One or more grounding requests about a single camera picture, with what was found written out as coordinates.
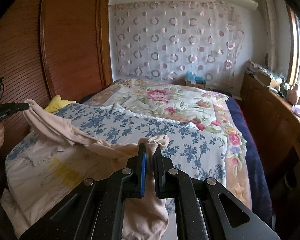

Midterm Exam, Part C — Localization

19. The long wooden sideboard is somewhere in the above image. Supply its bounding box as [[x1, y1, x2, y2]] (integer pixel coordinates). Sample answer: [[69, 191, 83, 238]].
[[240, 74, 300, 202]]

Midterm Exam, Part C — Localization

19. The sheer circle-pattern curtain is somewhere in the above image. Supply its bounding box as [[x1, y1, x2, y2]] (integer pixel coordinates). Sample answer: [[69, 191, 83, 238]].
[[109, 0, 244, 90]]

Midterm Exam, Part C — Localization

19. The wooden louvered wardrobe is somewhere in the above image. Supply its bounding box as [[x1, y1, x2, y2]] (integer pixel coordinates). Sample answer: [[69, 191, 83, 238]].
[[0, 0, 113, 156]]

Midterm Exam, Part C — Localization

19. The lavender cloth bundle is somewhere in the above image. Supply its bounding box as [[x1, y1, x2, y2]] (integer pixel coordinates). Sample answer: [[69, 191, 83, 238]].
[[291, 105, 300, 118]]

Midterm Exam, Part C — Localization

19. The window with brown frame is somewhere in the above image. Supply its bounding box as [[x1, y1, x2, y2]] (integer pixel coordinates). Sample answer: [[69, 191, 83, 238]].
[[287, 5, 300, 96]]

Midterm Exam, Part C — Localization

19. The blue floral white bedsheet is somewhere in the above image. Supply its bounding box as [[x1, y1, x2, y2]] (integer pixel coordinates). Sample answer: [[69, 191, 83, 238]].
[[0, 100, 228, 237]]

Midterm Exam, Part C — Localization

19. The cardboard box on sideboard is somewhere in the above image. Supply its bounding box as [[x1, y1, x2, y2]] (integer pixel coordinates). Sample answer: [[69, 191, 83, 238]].
[[255, 70, 282, 88]]

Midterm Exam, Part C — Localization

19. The pink ceramic bottle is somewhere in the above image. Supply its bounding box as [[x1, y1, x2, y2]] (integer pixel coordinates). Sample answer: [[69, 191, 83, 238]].
[[288, 83, 299, 105]]

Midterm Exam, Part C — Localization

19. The navy blue blanket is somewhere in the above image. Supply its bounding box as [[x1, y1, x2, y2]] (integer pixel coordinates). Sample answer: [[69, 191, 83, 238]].
[[226, 97, 272, 227]]

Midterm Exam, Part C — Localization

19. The tied window drape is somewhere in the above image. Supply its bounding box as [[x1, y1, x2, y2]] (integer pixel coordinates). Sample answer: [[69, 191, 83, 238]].
[[261, 0, 277, 72]]

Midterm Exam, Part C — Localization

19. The floral pink quilt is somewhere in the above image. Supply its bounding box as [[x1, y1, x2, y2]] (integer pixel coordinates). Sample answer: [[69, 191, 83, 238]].
[[85, 79, 252, 208]]

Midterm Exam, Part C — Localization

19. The box with blue cloth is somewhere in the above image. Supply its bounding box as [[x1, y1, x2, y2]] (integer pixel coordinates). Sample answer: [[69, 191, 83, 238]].
[[185, 71, 206, 89]]

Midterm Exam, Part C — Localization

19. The beige t-shirt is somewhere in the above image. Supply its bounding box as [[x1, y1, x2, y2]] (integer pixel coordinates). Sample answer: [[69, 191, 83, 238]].
[[24, 99, 170, 239]]

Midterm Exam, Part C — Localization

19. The yellow plush toy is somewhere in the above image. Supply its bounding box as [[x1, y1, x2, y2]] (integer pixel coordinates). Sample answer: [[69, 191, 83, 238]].
[[44, 95, 76, 114]]

